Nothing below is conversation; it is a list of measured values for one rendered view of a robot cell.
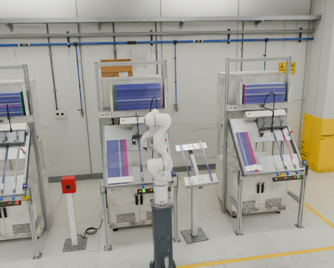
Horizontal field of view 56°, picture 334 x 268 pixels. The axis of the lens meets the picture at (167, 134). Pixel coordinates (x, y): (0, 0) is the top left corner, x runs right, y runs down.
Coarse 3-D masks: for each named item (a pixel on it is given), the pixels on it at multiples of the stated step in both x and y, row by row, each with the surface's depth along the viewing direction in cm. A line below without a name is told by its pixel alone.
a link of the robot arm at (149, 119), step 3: (153, 111) 268; (156, 111) 270; (147, 114) 260; (150, 114) 260; (153, 114) 260; (147, 117) 258; (150, 117) 257; (153, 117) 258; (144, 120) 259; (147, 120) 257; (150, 120) 257; (153, 120) 257; (147, 123) 258; (150, 123) 258; (153, 123) 258
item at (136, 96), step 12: (132, 84) 342; (144, 84) 340; (156, 84) 342; (120, 96) 337; (132, 96) 339; (144, 96) 341; (156, 96) 343; (120, 108) 340; (132, 108) 342; (144, 108) 344
